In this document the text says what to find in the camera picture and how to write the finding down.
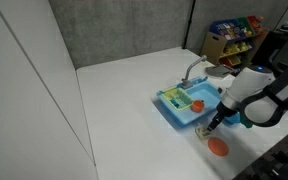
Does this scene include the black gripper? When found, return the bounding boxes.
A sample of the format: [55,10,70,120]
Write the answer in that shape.
[206,100,239,134]

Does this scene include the orange toy plate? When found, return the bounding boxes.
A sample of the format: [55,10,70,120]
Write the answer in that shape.
[207,136,230,157]

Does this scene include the orange toy cup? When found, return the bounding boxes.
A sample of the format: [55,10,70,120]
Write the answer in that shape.
[190,99,206,113]

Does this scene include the blue toy sink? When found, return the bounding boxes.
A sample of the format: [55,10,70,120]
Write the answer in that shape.
[156,75,224,128]

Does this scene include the blue toy dish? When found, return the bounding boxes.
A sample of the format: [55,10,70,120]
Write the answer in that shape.
[170,98,182,109]

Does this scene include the yellow-green toy dish rack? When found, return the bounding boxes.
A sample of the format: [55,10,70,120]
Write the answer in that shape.
[160,86,195,111]

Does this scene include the grey toy faucet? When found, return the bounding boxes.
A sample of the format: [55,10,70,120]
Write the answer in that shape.
[180,54,209,90]

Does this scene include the wooden toy shelf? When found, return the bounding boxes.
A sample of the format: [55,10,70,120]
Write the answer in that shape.
[200,14,271,73]

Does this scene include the grey metal mounting plate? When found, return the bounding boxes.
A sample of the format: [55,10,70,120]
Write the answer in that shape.
[204,64,236,79]

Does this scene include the black perforated equipment base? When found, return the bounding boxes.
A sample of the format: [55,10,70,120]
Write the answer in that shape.
[233,125,288,180]

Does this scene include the yellow storage bin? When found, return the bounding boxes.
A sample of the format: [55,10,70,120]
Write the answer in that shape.
[221,41,252,57]

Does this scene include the blue storage bin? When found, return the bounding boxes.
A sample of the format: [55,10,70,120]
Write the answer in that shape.
[209,18,249,38]

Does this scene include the black tripod pole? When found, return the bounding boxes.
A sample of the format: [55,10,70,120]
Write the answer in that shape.
[182,0,196,50]

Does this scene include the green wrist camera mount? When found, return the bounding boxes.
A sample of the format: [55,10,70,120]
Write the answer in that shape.
[239,112,254,130]

